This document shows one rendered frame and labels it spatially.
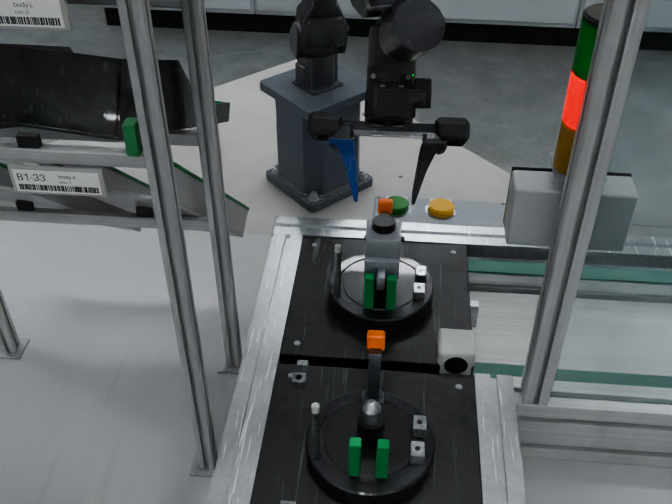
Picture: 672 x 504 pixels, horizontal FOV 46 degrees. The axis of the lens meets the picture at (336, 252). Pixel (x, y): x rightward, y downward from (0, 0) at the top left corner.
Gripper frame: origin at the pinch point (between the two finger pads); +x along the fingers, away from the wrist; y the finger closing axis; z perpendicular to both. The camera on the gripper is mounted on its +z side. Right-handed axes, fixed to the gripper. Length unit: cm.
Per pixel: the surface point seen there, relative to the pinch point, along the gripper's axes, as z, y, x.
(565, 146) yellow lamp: 17.6, 16.9, -1.8
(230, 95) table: -79, -35, -23
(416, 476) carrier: 12.0, 4.8, 32.1
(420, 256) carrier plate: -19.6, 5.5, 9.8
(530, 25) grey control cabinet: -304, 66, -103
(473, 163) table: -60, 16, -8
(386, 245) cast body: -4.1, 0.5, 8.5
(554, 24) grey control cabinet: -303, 77, -104
